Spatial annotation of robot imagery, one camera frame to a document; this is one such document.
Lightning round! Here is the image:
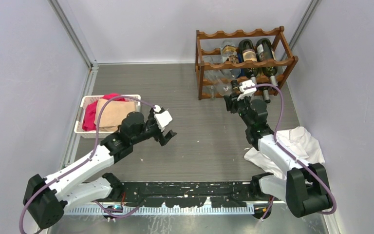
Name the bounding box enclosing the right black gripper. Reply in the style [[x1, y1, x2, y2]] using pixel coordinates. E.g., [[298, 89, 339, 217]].
[[224, 91, 253, 128]]

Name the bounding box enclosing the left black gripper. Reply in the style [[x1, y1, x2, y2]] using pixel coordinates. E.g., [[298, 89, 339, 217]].
[[131, 106, 176, 145]]

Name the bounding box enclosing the tall clear glass bottle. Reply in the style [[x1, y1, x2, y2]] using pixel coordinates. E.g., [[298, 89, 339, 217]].
[[214, 70, 231, 93]]

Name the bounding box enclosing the dark green wine bottle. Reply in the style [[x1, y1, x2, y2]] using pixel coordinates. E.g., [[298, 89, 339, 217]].
[[257, 72, 271, 103]]

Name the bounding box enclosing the clear whisky bottle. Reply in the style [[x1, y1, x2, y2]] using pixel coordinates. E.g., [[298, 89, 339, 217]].
[[220, 39, 238, 81]]

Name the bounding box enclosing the green wine bottle front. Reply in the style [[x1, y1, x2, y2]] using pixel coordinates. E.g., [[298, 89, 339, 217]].
[[256, 38, 279, 87]]

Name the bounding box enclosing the blue square glass bottle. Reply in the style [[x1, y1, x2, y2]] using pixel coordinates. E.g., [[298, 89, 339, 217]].
[[235, 53, 245, 79]]

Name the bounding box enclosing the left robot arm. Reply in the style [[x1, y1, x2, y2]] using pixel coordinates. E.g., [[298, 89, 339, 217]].
[[22, 105, 176, 230]]

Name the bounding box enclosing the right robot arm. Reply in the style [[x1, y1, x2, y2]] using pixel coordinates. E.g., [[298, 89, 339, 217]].
[[224, 94, 337, 217]]

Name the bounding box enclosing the wooden wine rack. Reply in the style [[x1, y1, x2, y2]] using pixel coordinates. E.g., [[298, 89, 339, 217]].
[[194, 26, 299, 100]]

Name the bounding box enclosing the beige folded cloth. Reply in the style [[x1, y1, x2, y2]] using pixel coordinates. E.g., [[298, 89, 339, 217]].
[[99, 100, 137, 132]]

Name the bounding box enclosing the red cloth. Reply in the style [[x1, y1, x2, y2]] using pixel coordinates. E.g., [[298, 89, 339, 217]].
[[82, 93, 126, 131]]

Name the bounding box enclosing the white cloth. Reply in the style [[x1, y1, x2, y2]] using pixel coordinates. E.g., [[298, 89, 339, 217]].
[[244, 126, 325, 179]]

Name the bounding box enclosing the white plastic basket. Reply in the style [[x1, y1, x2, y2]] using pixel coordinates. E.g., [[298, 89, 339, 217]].
[[74, 94, 141, 138]]

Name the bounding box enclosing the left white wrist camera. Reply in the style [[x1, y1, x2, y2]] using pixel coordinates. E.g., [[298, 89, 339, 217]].
[[153, 105, 173, 132]]

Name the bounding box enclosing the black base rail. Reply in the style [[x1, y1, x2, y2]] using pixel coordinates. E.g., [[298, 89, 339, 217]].
[[97, 181, 271, 208]]

